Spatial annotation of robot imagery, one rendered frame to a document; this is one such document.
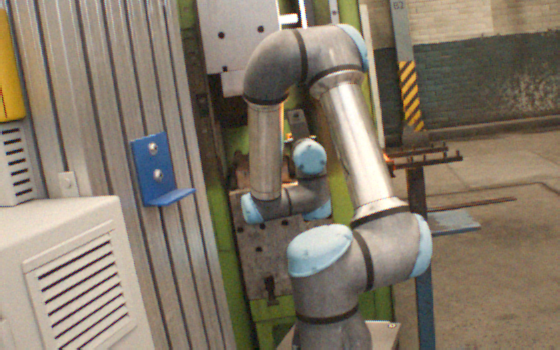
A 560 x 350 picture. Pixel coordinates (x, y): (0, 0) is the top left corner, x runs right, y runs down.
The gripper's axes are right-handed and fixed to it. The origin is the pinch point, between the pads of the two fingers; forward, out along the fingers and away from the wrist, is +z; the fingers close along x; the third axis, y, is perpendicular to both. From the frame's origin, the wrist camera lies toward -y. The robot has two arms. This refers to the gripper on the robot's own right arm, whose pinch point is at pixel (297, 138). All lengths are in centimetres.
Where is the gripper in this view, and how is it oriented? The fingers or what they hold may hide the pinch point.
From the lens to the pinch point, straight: 158.8
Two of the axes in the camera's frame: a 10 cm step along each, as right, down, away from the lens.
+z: -0.6, -1.3, 9.9
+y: 1.5, 9.8, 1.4
